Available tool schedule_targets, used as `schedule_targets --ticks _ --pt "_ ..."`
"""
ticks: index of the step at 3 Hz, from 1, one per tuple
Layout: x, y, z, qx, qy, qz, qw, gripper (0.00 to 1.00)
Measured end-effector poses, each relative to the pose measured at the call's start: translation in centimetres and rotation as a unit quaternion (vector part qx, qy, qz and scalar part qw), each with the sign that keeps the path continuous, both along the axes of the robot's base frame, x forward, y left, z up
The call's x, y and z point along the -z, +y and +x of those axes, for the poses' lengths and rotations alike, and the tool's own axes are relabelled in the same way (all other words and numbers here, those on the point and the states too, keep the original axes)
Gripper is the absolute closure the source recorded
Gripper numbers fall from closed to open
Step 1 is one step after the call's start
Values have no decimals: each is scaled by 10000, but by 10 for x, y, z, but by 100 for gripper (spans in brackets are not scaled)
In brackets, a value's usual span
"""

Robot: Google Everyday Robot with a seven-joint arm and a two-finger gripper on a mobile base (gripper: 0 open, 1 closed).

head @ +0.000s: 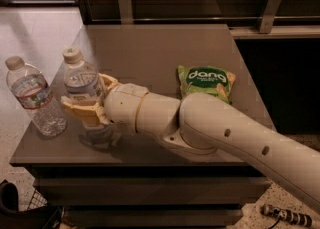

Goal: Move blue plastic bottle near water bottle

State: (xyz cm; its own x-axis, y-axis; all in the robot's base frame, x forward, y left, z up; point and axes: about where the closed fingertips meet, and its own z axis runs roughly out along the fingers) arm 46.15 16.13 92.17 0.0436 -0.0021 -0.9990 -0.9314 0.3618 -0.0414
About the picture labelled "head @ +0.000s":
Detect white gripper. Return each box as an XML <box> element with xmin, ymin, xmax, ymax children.
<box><xmin>61</xmin><ymin>73</ymin><xmax>149</xmax><ymax>134</ymax></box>

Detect blue plastic bottle white cap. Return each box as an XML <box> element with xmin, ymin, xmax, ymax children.
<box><xmin>63</xmin><ymin>46</ymin><xmax>114</xmax><ymax>147</ymax></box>

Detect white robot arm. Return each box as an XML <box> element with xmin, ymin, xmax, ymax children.
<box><xmin>61</xmin><ymin>74</ymin><xmax>320</xmax><ymax>212</ymax></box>

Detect clear water bottle red label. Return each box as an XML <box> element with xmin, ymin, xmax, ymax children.
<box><xmin>5</xmin><ymin>56</ymin><xmax>67</xmax><ymax>137</ymax></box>

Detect green dang chip bag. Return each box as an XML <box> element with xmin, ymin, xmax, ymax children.
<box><xmin>177</xmin><ymin>65</ymin><xmax>236</xmax><ymax>104</ymax></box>

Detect black bag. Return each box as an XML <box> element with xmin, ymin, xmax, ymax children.
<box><xmin>0</xmin><ymin>180</ymin><xmax>61</xmax><ymax>229</ymax></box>

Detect black and white striped tool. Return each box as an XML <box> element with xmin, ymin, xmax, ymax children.
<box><xmin>260</xmin><ymin>204</ymin><xmax>320</xmax><ymax>229</ymax></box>

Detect left metal wall bracket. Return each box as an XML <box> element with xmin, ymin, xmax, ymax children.
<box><xmin>118</xmin><ymin>0</ymin><xmax>134</xmax><ymax>24</ymax></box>

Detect metal wall bracket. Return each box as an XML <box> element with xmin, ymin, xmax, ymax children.
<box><xmin>118</xmin><ymin>0</ymin><xmax>134</xmax><ymax>24</ymax></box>
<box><xmin>257</xmin><ymin>0</ymin><xmax>282</xmax><ymax>34</ymax></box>

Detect black wire basket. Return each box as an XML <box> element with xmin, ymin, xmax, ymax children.
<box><xmin>27</xmin><ymin>190</ymin><xmax>48</xmax><ymax>210</ymax></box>

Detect metal rail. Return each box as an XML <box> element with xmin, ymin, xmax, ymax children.
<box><xmin>90</xmin><ymin>16</ymin><xmax>320</xmax><ymax>23</ymax></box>

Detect right metal wall bracket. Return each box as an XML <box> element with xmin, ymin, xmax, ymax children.
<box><xmin>257</xmin><ymin>0</ymin><xmax>282</xmax><ymax>34</ymax></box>

